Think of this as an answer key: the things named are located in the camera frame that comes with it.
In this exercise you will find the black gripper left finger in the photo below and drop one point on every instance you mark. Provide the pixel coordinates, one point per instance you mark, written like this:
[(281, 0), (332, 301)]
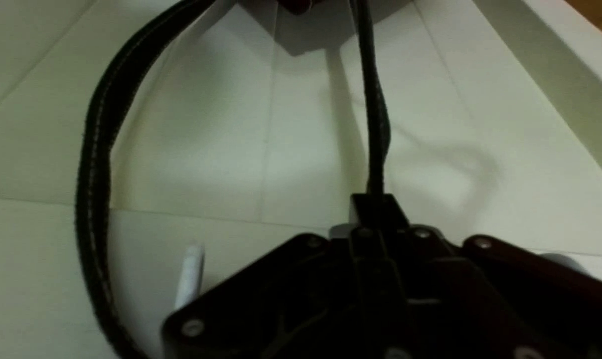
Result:
[(293, 299)]

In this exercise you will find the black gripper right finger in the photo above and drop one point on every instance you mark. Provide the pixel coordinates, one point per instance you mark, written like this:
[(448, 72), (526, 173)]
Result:
[(486, 299)]

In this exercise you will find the white door frame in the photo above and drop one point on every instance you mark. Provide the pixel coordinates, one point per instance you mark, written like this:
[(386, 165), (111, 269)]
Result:
[(566, 72)]

